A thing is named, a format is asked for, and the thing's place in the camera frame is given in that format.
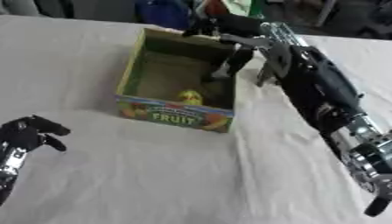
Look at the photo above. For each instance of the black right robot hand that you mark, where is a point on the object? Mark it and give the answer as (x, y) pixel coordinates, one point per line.
(236, 26)

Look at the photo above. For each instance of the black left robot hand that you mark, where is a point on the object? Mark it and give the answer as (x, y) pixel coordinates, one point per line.
(24, 132)

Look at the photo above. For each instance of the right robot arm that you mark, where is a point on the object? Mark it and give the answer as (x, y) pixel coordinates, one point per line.
(316, 87)

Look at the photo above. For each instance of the green and white box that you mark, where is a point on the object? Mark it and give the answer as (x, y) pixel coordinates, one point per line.
(244, 7)

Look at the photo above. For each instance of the cardboard box with fruit print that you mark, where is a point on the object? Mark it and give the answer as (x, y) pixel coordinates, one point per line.
(176, 87)

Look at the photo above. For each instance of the blue bag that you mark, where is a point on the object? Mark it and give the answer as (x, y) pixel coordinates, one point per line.
(162, 13)

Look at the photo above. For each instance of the yellow-green toy fruit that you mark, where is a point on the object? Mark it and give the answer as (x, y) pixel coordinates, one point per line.
(190, 97)

